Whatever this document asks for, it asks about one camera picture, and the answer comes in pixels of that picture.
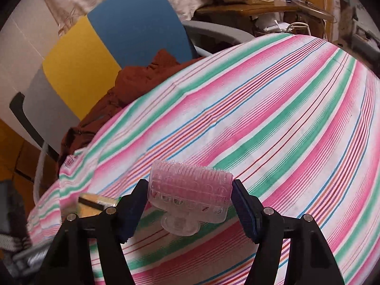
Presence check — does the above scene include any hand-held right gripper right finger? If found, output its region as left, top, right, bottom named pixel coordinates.
left=232, top=179, right=346, bottom=285

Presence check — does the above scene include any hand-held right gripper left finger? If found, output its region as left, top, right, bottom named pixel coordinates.
left=34, top=179, right=149, bottom=285

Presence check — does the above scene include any gold metal tin tray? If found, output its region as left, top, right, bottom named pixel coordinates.
left=78, top=194, right=119, bottom=219

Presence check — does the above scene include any pink hair roller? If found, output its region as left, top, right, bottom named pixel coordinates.
left=147, top=160, right=233, bottom=236

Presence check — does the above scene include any orange wooden wardrobe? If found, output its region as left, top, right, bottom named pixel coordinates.
left=0, top=119, right=39, bottom=208

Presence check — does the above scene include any pink green striped tablecloth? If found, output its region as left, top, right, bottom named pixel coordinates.
left=27, top=33, right=380, bottom=285

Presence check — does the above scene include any rust brown jacket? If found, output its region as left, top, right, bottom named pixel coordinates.
left=58, top=49, right=181, bottom=167

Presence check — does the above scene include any grey yellow blue chair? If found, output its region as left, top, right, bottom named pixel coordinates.
left=9, top=0, right=256, bottom=205

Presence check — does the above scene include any cluttered shelf of items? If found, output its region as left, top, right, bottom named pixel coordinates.
left=193, top=3, right=300, bottom=21

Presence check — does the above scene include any white cable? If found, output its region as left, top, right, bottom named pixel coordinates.
left=285, top=21, right=312, bottom=36

